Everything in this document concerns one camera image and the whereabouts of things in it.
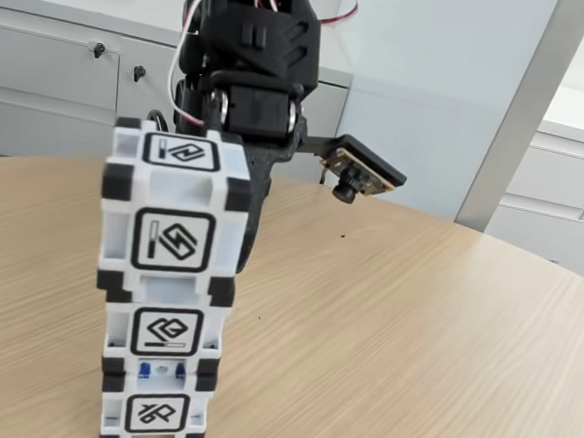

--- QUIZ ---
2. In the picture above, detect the white cube with lightning glyph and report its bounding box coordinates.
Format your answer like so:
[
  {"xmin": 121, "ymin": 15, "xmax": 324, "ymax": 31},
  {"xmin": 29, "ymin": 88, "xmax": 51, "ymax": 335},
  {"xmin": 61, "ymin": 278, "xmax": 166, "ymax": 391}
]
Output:
[{"xmin": 95, "ymin": 114, "xmax": 258, "ymax": 285}]

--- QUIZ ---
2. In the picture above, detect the white cube with diamond glyph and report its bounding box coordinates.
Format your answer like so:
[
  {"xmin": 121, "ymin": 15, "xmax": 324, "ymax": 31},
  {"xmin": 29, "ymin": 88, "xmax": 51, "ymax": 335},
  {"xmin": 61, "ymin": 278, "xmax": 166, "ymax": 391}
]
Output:
[{"xmin": 92, "ymin": 268, "xmax": 239, "ymax": 369}]

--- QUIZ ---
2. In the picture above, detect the black table clamp with knob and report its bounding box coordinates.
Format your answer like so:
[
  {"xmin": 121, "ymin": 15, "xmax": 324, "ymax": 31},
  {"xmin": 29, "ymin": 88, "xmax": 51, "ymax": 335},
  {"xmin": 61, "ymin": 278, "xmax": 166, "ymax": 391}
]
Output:
[{"xmin": 145, "ymin": 109, "xmax": 176, "ymax": 135}]

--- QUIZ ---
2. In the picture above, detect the white low cabinet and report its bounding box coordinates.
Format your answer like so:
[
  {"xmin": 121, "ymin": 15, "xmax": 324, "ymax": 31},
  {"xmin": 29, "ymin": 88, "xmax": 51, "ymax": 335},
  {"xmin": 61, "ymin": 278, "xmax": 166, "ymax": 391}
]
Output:
[{"xmin": 0, "ymin": 0, "xmax": 358, "ymax": 184}]

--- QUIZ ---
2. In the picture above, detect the white cube with blue LEDs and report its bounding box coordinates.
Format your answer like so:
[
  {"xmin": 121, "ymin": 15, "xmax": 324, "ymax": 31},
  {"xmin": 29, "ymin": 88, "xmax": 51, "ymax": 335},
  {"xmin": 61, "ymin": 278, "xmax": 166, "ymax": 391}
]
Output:
[{"xmin": 95, "ymin": 353, "xmax": 219, "ymax": 438}]

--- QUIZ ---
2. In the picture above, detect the grey metal pillar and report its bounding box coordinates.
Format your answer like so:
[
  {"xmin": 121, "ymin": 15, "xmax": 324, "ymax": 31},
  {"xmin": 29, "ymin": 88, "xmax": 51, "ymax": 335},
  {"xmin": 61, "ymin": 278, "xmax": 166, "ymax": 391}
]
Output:
[{"xmin": 452, "ymin": 0, "xmax": 584, "ymax": 240}]

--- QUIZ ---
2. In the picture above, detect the white drawer cabinet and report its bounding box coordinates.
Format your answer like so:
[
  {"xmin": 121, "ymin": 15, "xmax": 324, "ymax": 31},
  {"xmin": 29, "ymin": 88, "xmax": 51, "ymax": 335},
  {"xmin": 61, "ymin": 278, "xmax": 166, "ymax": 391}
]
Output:
[{"xmin": 482, "ymin": 82, "xmax": 584, "ymax": 286}]

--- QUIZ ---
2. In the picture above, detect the red white servo cable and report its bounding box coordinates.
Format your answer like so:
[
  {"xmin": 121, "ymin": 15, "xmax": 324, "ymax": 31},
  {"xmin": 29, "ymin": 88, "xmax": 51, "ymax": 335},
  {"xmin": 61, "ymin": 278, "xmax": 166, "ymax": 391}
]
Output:
[{"xmin": 164, "ymin": 0, "xmax": 361, "ymax": 139}]

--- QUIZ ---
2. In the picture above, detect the black gripper camera module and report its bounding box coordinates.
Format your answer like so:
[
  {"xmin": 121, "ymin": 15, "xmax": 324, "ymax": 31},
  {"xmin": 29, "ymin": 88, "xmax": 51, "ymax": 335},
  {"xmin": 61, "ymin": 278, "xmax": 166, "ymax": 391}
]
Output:
[{"xmin": 292, "ymin": 131, "xmax": 412, "ymax": 208}]

